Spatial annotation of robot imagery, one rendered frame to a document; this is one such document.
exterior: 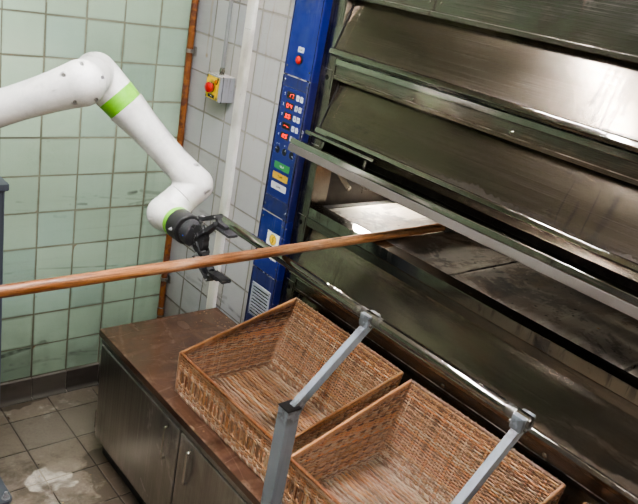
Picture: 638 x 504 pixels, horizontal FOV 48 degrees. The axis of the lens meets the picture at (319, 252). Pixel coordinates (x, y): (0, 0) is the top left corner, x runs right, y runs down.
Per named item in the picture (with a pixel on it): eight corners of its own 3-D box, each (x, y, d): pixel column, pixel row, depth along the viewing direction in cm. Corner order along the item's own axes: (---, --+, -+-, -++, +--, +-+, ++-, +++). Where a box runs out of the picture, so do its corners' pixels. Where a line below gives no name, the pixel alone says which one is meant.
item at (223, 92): (219, 97, 291) (222, 72, 287) (232, 103, 284) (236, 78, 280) (203, 97, 286) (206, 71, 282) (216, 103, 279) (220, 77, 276)
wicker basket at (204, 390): (284, 360, 273) (297, 294, 263) (389, 444, 235) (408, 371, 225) (170, 390, 241) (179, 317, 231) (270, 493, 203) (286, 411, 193)
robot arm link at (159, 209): (152, 230, 226) (133, 207, 218) (181, 203, 229) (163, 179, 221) (175, 247, 217) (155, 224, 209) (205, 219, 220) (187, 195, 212)
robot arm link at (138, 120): (107, 121, 216) (113, 117, 206) (136, 96, 219) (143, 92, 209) (189, 209, 229) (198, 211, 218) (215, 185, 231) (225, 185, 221)
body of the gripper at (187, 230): (202, 216, 211) (219, 227, 205) (198, 242, 214) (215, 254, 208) (179, 218, 206) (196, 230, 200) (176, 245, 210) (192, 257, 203)
